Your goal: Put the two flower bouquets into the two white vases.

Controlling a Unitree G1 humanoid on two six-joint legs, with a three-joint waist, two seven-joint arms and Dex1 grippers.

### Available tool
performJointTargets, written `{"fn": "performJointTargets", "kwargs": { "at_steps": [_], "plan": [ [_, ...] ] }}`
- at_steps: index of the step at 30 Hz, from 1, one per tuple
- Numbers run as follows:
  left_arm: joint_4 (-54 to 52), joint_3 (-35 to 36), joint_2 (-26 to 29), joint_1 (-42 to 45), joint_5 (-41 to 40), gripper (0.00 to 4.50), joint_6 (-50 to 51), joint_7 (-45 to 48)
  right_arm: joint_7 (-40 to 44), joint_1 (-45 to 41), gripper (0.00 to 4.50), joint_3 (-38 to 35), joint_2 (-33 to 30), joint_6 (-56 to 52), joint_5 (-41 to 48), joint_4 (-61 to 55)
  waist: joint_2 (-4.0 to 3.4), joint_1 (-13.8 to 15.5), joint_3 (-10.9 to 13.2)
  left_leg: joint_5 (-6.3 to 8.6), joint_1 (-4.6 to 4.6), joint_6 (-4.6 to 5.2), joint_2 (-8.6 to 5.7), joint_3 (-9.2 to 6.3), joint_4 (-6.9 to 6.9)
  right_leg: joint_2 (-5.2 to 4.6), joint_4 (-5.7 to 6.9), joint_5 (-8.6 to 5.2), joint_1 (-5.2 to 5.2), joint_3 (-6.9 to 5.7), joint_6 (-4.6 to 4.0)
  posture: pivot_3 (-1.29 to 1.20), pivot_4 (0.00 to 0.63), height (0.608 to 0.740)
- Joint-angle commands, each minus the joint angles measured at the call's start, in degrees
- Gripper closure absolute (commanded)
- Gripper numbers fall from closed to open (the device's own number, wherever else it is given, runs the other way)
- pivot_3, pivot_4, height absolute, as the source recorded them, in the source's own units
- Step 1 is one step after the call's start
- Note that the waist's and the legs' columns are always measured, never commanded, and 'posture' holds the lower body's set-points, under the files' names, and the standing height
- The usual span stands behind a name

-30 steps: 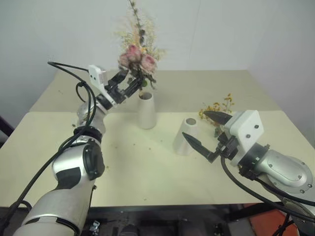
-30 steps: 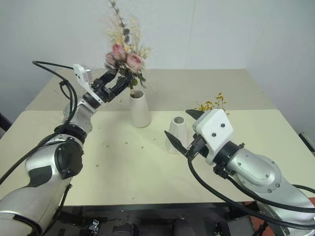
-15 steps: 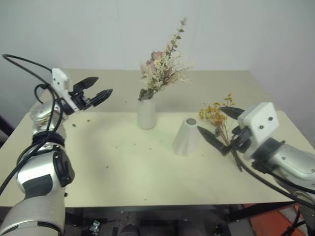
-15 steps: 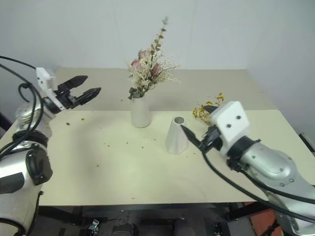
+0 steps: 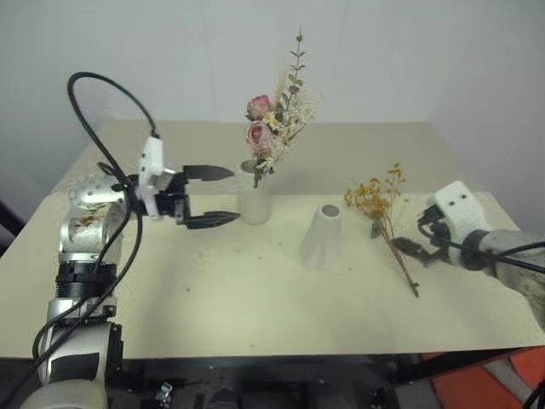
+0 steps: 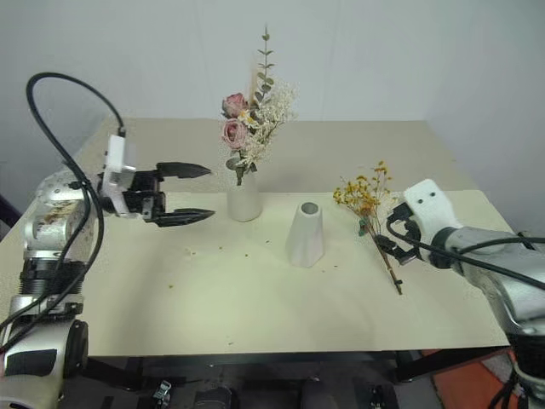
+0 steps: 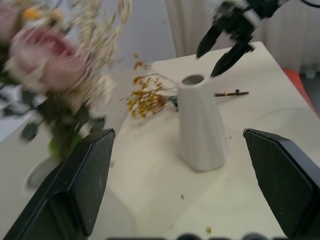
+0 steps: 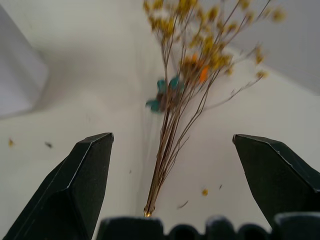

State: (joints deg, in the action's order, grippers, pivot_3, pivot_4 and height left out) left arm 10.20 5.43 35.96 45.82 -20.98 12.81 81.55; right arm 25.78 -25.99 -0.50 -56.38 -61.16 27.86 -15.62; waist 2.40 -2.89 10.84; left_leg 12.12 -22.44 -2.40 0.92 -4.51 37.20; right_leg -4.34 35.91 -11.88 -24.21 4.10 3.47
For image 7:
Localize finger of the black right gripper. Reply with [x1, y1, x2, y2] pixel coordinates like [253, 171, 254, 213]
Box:
[209, 41, 256, 78]
[196, 23, 223, 60]

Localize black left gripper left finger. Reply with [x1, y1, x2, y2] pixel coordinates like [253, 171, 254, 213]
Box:
[4, 128, 116, 240]

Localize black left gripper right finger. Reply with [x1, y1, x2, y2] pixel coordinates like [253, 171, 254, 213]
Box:
[243, 128, 320, 239]

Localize yellow dried flower bouquet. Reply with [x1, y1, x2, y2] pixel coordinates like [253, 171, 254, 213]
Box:
[119, 52, 250, 120]

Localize pink rose flower bouquet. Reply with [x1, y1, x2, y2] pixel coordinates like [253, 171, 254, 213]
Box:
[0, 0, 134, 161]

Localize white pleated curtain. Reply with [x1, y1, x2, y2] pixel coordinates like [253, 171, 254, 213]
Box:
[164, 0, 320, 74]

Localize white ribbed ceramic vase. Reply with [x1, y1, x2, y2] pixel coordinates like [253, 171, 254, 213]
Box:
[176, 74, 229, 172]

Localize orange flat object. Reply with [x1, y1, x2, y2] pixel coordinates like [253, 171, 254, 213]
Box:
[282, 68, 320, 119]

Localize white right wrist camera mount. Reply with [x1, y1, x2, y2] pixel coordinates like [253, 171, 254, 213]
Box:
[234, 0, 263, 30]

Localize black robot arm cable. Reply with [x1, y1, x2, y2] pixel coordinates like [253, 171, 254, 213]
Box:
[299, 0, 320, 9]

